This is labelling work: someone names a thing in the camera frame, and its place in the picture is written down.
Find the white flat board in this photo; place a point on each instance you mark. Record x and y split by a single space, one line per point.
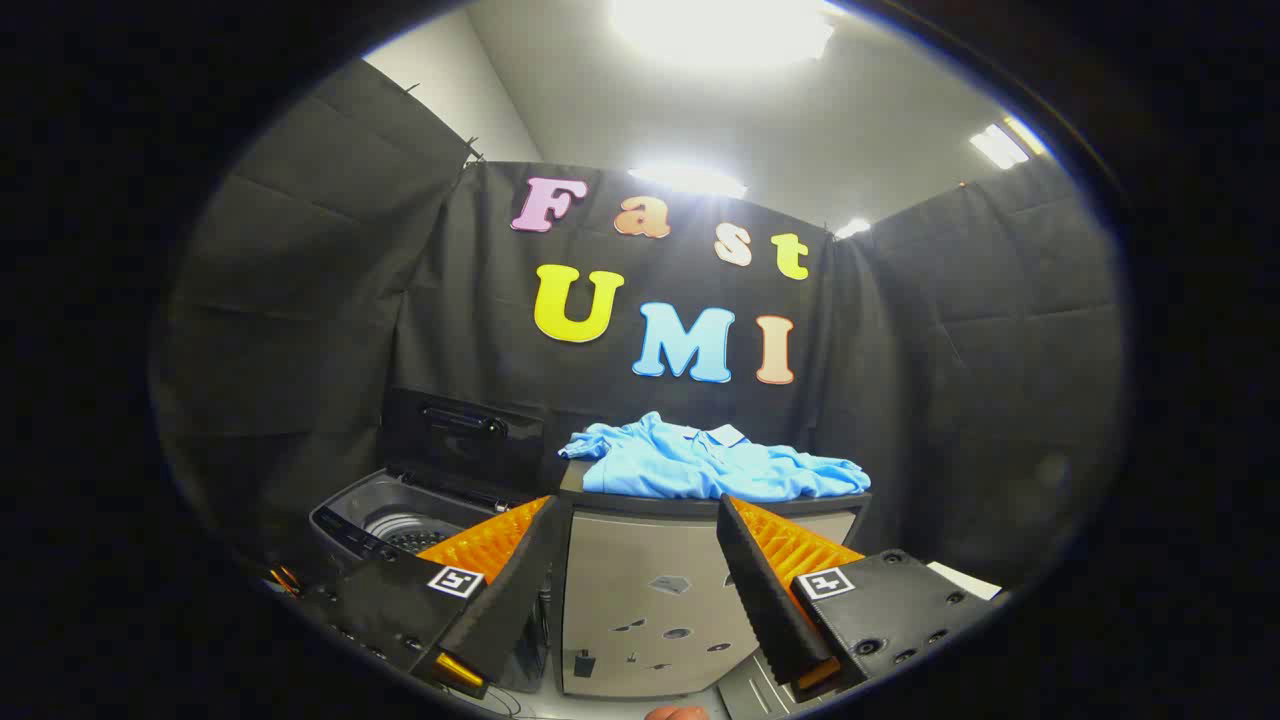
965 581

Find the small ceiling light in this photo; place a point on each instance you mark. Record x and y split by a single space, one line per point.
852 229

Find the large round ceiling light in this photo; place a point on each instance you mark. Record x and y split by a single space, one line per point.
720 30

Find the light blue polo shirt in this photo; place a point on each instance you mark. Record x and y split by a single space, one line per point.
700 465

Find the grey cabinet with dark top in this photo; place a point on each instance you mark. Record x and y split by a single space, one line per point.
640 560

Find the grey flat panel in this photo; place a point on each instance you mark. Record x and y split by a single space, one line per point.
750 697

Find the rectangular ceiling light panel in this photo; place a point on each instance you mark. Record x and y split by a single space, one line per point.
1000 146

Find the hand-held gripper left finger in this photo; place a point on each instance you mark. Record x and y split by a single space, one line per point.
510 600

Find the oval ceiling light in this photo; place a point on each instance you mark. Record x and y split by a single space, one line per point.
690 181

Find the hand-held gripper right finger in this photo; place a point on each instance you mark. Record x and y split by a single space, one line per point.
765 600

